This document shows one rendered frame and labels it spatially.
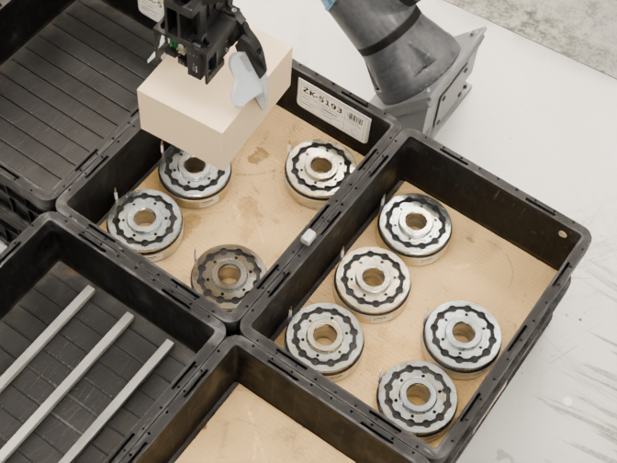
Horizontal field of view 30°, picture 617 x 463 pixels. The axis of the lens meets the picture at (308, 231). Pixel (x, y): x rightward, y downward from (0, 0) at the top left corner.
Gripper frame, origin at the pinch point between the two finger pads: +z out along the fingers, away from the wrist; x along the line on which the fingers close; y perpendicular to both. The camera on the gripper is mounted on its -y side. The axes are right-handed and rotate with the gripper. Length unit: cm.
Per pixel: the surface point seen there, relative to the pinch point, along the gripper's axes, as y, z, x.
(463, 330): 0.9, 25.1, 39.0
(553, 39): -134, 110, 15
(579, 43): -137, 110, 21
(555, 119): -51, 40, 34
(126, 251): 18.3, 16.7, -2.1
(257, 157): -9.5, 26.8, 0.6
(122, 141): 4.4, 16.7, -12.5
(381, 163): -12.4, 18.1, 18.6
